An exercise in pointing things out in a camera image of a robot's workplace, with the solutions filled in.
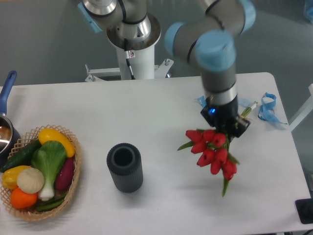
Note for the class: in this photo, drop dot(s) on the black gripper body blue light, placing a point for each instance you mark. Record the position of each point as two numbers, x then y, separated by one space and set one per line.
225 118

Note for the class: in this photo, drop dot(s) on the red tulip bouquet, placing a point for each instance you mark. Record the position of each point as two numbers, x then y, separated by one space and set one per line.
213 145

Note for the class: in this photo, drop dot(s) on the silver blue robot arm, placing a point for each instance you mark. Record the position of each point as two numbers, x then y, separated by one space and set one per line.
207 45

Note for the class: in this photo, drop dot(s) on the blue ribbon strip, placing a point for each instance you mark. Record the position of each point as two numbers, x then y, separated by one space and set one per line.
201 100

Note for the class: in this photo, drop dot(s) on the blue ribbon bundle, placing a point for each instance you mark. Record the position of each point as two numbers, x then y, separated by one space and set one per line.
266 110

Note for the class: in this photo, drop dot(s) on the dark grey ribbed vase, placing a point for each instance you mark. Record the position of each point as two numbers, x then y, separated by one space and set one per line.
125 166

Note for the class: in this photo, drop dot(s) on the black device at edge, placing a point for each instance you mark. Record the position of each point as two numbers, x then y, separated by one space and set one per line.
305 210

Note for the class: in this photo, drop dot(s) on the purple sweet potato toy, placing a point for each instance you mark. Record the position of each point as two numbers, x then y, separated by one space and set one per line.
64 179

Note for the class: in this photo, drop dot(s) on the green bok choy toy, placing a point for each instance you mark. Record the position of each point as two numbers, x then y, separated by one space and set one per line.
49 160

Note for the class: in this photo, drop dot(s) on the yellow squash toy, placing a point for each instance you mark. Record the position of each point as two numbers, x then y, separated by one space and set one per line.
49 134

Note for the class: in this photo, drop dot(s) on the woven wicker basket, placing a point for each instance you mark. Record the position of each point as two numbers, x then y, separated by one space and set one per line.
30 214

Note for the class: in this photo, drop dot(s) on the green bean pods toy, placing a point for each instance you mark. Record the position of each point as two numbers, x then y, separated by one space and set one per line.
50 204

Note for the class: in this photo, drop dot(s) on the cream garlic bulb toy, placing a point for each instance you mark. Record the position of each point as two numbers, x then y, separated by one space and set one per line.
30 180

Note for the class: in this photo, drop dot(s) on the dark green cucumber toy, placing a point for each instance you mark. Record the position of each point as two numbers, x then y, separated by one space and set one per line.
22 157

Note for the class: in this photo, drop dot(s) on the orange toy fruit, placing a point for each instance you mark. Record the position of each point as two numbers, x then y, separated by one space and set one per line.
21 200

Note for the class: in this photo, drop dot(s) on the yellow bell pepper toy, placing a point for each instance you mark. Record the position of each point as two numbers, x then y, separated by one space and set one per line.
9 177

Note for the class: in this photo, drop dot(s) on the white side frame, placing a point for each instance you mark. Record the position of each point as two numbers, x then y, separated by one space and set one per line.
303 111

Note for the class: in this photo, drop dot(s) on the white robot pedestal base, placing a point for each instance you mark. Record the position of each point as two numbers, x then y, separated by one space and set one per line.
132 64

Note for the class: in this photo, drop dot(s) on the blue handled saucepan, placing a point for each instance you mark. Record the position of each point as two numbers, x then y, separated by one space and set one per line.
8 134

